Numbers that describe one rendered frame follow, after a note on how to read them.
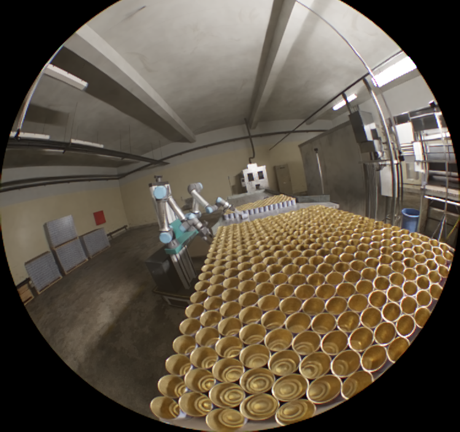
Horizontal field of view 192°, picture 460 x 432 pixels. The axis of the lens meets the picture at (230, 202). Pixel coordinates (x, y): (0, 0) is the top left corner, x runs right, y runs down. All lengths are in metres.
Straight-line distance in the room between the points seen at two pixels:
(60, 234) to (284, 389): 6.87
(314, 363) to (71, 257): 7.01
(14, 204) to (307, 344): 8.65
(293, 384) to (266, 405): 0.08
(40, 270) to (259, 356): 6.57
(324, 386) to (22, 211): 8.56
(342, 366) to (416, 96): 8.43
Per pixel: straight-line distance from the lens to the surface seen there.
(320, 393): 0.45
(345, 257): 0.68
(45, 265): 6.64
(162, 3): 3.30
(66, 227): 6.93
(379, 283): 0.59
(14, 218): 8.35
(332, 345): 0.48
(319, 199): 2.03
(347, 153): 3.25
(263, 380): 0.44
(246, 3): 3.49
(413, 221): 3.13
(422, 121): 2.89
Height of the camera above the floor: 1.58
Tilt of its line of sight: 8 degrees down
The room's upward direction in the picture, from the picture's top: 12 degrees counter-clockwise
